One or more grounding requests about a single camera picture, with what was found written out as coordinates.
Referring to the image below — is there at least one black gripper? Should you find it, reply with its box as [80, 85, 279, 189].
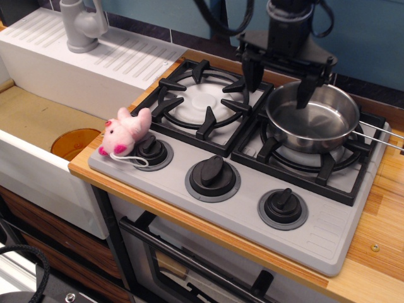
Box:
[237, 18, 337, 109]

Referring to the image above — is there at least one stainless steel pan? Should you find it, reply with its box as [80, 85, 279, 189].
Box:
[265, 81, 403, 153]

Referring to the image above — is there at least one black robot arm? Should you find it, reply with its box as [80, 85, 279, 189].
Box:
[195, 1, 338, 109]

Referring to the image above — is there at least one grey toy stove top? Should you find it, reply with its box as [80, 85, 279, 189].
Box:
[88, 60, 390, 276]

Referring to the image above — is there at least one black middle stove knob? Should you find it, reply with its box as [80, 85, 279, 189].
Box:
[185, 155, 241, 203]

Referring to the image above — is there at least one black stove knob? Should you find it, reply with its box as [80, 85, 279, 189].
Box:
[185, 155, 241, 203]
[258, 188, 309, 231]
[130, 135, 174, 171]

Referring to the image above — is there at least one black right stove knob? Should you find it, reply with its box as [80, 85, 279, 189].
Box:
[258, 188, 309, 231]

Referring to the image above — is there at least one black left stove knob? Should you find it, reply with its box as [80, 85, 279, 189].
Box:
[130, 135, 174, 171]

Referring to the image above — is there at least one black left burner grate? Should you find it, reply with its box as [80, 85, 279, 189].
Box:
[132, 59, 274, 157]

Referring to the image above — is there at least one black burner grate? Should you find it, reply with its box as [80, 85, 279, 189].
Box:
[132, 59, 274, 157]
[231, 99, 386, 206]

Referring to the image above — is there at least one black right burner grate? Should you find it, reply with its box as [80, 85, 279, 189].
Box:
[231, 99, 386, 206]

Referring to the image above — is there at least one pink stuffed pig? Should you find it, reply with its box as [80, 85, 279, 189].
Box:
[98, 107, 152, 168]

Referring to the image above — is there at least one grey toy faucet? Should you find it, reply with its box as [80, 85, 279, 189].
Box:
[59, 0, 109, 54]

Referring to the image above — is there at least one orange plastic plate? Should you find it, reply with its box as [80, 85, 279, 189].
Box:
[50, 128, 100, 161]

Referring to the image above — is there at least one white toy sink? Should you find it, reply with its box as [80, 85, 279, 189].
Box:
[1, 8, 185, 239]

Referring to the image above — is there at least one toy oven door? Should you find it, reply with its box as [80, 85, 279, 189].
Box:
[118, 210, 348, 303]

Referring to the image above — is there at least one wooden drawer front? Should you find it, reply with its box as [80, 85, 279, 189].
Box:
[1, 187, 134, 302]

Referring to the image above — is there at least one black oven door handle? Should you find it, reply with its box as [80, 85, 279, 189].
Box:
[119, 211, 273, 302]

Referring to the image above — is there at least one black braided cable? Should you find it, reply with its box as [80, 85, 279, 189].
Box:
[0, 244, 51, 303]

